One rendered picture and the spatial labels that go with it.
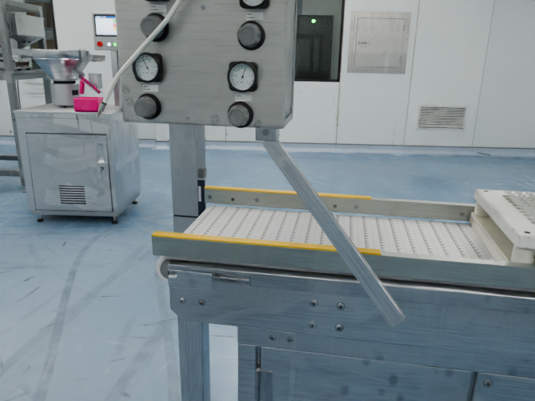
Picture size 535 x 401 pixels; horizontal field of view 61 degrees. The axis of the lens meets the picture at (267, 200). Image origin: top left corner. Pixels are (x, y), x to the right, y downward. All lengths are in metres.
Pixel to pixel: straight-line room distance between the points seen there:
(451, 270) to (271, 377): 0.36
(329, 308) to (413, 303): 0.12
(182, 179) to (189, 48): 0.43
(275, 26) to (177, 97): 0.15
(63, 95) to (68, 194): 0.68
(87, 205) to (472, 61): 4.64
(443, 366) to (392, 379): 0.09
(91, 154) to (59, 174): 0.27
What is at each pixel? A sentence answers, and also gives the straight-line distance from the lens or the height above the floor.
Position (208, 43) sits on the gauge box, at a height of 1.13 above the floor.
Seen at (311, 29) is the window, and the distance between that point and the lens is 5.74.
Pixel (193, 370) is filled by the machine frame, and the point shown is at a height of 0.39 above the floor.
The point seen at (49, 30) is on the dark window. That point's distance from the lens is 6.35.
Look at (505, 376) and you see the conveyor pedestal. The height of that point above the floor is 0.64.
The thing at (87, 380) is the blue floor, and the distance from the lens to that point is 1.87.
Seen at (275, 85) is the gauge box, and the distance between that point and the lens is 0.58.
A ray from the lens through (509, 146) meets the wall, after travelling 6.49.
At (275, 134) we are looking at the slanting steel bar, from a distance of 0.63.
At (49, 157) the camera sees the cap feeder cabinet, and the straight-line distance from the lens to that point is 3.31.
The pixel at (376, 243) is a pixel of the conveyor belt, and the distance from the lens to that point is 0.80.
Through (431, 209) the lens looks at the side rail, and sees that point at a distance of 0.94.
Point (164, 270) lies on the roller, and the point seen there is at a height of 0.79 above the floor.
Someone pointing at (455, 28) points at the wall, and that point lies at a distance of 6.08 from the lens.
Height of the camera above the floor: 1.11
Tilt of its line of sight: 17 degrees down
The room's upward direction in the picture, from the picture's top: 1 degrees clockwise
